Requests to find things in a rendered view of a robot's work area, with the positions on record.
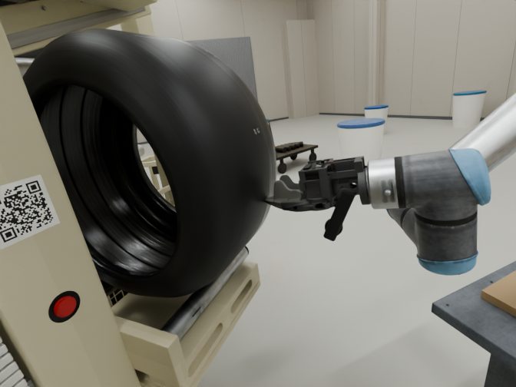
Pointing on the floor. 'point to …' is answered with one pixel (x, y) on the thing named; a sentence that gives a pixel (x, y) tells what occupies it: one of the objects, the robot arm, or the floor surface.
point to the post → (51, 267)
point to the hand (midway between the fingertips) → (271, 203)
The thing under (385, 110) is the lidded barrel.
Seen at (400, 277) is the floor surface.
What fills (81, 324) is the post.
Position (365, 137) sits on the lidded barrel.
